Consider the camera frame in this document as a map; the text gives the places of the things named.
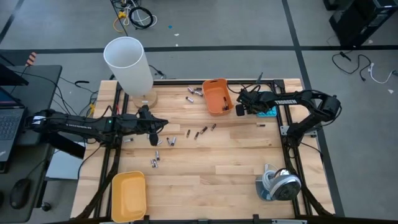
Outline orange black striped marker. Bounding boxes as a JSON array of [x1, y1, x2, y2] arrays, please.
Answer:
[[25, 51, 38, 67]]

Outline black computer mouse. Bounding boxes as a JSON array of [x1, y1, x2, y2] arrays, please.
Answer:
[[9, 177, 32, 210]]

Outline yellow cable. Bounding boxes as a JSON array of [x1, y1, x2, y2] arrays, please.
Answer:
[[112, 10, 129, 34]]

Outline white floor cable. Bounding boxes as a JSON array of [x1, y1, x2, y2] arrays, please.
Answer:
[[367, 62, 396, 85]]

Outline black desk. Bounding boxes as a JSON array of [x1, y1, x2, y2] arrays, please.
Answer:
[[0, 64, 63, 147]]

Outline black laptop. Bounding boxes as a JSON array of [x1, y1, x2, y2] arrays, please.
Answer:
[[0, 86, 26, 174]]

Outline white lamp with wooden base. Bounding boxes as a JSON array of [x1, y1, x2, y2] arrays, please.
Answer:
[[103, 35, 159, 111]]

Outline orange plastic bin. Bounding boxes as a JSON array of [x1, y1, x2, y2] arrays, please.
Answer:
[[201, 77, 235, 117]]

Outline white box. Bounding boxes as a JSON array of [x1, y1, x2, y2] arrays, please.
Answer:
[[45, 148, 87, 182]]

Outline blue calculator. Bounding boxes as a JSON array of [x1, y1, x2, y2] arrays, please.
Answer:
[[256, 105, 278, 118]]

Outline black computer tower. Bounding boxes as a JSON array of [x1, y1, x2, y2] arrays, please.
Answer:
[[328, 5, 377, 48], [357, 0, 398, 37]]

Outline black aluminium rig frame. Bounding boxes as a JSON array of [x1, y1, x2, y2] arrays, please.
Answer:
[[73, 78, 336, 224]]

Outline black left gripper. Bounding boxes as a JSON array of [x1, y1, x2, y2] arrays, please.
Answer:
[[136, 105, 169, 147]]

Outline black cable coil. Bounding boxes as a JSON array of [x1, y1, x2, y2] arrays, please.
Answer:
[[127, 6, 155, 30]]

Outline yellow plastic bin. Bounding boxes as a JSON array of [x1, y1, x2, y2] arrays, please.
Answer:
[[110, 170, 148, 224]]

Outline black floor cable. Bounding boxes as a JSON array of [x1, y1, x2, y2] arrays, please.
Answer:
[[331, 50, 373, 83]]

